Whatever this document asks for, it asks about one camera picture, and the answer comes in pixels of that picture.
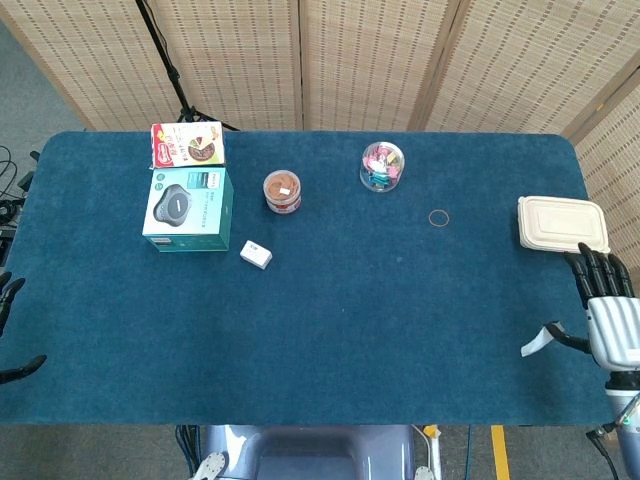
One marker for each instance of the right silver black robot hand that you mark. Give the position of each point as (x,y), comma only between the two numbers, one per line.
(612,330)

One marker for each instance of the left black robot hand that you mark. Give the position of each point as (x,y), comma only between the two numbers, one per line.
(10,292)

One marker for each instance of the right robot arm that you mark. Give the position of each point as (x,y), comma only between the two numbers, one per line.
(625,395)

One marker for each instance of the beige lidded lunch box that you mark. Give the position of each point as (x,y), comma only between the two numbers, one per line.
(562,225)

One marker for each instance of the teal Philips speaker box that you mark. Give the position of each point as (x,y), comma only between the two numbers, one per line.
(185,205)

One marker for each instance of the tan rubber band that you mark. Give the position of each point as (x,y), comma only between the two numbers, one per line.
(429,218)

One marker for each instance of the red white food box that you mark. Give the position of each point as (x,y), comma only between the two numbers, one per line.
(187,145)

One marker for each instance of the small white box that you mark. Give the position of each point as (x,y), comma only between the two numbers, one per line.
(255,255)

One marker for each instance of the black tripod stand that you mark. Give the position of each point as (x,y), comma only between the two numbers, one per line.
(170,70)

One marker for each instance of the clear jar of binder clips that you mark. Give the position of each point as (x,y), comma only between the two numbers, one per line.
(382,167)

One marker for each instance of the orange jar with clear lid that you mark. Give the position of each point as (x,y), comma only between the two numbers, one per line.
(282,192)

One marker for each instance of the blue carpet table cloth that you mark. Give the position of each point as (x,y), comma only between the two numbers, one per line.
(320,325)

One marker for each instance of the grey blue robot torso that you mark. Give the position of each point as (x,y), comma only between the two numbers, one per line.
(310,450)

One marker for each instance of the bamboo folding screen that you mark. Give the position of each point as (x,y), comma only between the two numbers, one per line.
(365,60)

